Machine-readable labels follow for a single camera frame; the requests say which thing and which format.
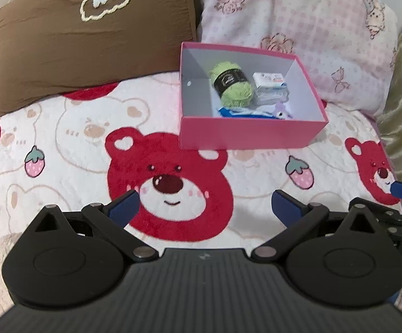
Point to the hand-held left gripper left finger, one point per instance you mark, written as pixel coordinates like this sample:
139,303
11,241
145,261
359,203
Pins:
124,208

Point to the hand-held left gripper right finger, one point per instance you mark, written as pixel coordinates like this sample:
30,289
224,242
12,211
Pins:
286,208

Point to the pink cardboard box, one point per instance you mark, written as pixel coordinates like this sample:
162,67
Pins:
242,133

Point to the purple plush toy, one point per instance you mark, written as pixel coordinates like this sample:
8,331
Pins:
281,113

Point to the blue snack packet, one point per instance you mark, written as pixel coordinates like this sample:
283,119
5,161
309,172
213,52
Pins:
228,112

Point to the green yarn ball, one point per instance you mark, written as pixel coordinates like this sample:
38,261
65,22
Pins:
234,97

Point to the red bear printed blanket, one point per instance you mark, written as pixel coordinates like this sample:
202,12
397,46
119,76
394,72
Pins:
83,180

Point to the beige fluffy blanket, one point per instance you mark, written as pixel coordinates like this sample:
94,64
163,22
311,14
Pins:
0,256

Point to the brown pillow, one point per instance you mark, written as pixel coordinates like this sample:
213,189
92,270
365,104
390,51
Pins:
66,52

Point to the pink checked pillow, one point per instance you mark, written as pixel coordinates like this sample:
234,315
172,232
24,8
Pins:
308,14

